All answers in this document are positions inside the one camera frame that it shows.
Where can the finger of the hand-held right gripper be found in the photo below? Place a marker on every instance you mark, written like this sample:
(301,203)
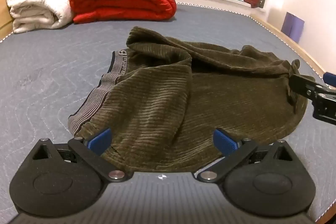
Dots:
(330,79)
(304,85)

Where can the wooden bed frame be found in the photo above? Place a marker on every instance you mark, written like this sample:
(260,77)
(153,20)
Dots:
(6,11)

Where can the purple yoga mat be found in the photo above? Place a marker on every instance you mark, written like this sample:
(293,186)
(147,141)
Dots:
(292,26)

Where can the grey quilted mattress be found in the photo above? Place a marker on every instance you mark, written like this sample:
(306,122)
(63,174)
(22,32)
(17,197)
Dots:
(52,77)

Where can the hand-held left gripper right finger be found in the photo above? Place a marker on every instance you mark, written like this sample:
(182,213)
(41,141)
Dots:
(225,142)

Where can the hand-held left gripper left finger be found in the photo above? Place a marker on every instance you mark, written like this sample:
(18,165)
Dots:
(99,140)

